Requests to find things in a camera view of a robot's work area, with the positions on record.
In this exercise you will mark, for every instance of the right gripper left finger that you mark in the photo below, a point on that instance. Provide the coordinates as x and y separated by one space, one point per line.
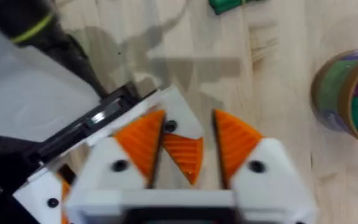
120 158

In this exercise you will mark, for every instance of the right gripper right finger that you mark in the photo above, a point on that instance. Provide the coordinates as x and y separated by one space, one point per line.
259 174

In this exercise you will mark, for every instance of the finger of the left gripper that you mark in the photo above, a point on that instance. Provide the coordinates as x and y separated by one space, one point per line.
42 199
182 115

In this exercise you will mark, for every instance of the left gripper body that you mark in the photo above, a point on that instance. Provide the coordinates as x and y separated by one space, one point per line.
33 93

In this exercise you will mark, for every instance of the orange ribbed wedge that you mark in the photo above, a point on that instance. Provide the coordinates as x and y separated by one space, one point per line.
185 155

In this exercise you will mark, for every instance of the green vegetable toy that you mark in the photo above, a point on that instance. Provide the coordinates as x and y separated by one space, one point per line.
228 5

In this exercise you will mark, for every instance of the brown tub with toys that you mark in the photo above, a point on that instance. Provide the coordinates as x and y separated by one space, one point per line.
343 93

